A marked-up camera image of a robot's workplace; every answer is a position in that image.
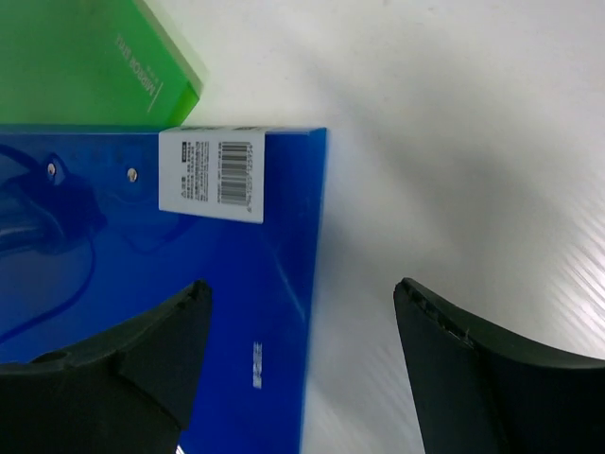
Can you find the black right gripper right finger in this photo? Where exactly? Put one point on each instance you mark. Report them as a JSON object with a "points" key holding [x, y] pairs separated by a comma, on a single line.
{"points": [[480, 388]]}

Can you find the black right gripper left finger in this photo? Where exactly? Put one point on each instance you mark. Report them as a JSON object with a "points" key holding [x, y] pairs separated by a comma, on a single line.
{"points": [[128, 389]]}

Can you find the blue plastic folder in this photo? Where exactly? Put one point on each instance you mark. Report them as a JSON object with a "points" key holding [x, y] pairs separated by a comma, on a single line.
{"points": [[101, 224]]}

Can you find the green plastic folder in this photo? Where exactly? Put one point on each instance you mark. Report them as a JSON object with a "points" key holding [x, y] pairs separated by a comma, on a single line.
{"points": [[123, 63]]}

